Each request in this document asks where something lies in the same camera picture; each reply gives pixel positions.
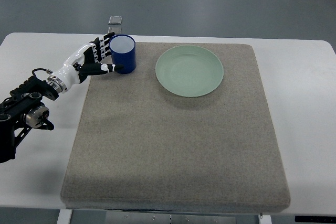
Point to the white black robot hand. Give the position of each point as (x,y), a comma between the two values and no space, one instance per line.
(86,57)

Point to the beige felt mat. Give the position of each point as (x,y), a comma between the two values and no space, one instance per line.
(140,147)

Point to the blue mug white inside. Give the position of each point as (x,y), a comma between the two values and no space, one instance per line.
(123,48)

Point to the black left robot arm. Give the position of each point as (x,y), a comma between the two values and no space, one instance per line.
(24,110)

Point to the upper metal floor plate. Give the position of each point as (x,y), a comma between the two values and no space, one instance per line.
(115,20)

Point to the black device under table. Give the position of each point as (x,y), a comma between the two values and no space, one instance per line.
(315,219)

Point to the lower metal floor plate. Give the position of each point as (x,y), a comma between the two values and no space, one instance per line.
(115,29)

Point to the light green plate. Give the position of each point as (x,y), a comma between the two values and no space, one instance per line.
(189,71)

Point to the metal floor plate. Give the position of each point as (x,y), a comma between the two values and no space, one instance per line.
(115,29)
(115,20)

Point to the metal table frame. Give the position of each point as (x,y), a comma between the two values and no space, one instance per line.
(92,216)

